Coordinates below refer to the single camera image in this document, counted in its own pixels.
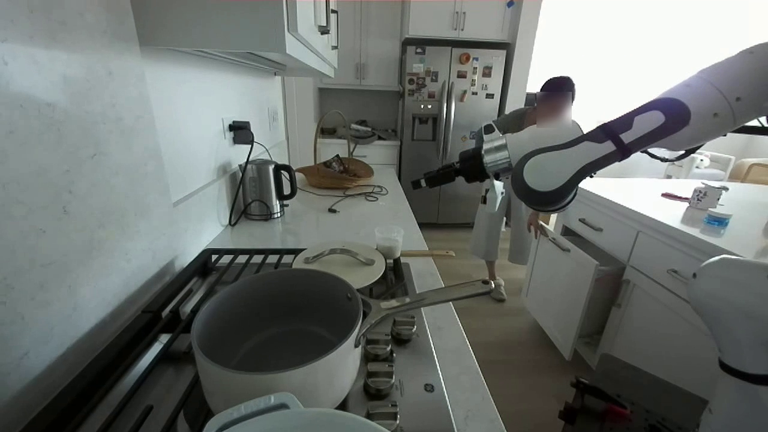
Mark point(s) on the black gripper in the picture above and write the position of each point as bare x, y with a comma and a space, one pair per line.
467, 167

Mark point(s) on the translucent plastic cup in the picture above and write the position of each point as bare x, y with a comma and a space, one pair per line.
389, 244

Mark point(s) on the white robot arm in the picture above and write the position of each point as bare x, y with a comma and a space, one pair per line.
546, 165

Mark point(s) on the white lidded casserole pot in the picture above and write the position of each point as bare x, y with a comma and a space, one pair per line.
287, 413

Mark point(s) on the person in white clothes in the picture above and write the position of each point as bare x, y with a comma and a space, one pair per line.
499, 207

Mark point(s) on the stainless steel refrigerator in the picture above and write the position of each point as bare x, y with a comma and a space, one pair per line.
449, 93

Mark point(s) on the wooden spatula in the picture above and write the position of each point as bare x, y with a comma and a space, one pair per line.
427, 253

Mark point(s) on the white pan lid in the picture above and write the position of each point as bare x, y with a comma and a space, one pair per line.
352, 262

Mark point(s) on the white kitchen island cabinet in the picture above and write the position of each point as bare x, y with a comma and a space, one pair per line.
612, 275

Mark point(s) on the small white blue box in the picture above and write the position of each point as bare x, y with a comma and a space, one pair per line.
703, 211

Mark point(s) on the black gas stove top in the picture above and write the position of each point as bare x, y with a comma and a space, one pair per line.
144, 380

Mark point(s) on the wooden basket with wire handle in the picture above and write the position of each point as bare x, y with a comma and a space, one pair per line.
337, 175

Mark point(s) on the white upper wall cabinets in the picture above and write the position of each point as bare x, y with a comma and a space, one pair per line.
289, 37

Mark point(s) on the black wall plug adapter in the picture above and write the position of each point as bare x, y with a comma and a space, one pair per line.
240, 133

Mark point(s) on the white saucepan with steel handle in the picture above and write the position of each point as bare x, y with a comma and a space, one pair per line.
296, 331

